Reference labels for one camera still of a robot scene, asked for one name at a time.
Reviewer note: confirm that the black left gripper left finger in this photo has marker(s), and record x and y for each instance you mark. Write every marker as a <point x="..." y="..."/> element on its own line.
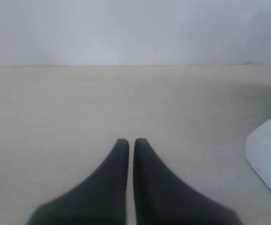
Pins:
<point x="98" y="200"/>

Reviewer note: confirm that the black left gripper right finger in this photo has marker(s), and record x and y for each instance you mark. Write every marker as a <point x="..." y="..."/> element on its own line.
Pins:
<point x="161" y="198"/>

